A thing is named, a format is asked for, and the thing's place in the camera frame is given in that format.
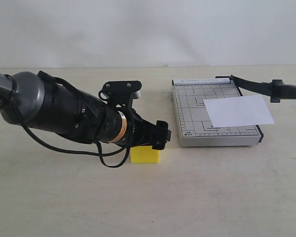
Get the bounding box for black cutter blade arm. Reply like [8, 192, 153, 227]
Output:
[215, 75, 296, 103]

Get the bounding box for yellow cube block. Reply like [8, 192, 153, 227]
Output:
[130, 146, 159, 163]

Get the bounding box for white paper sheet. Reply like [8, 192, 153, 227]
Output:
[204, 95, 275, 127]

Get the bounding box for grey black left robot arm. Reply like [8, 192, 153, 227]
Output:
[0, 71, 171, 150]

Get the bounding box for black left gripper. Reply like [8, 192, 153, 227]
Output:
[120, 110, 172, 150]

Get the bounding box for black camera cable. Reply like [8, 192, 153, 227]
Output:
[4, 74, 136, 168]

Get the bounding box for grey paper cutter base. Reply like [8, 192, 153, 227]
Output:
[172, 76, 264, 147]

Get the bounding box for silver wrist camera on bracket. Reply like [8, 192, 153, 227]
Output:
[98, 80, 142, 109]

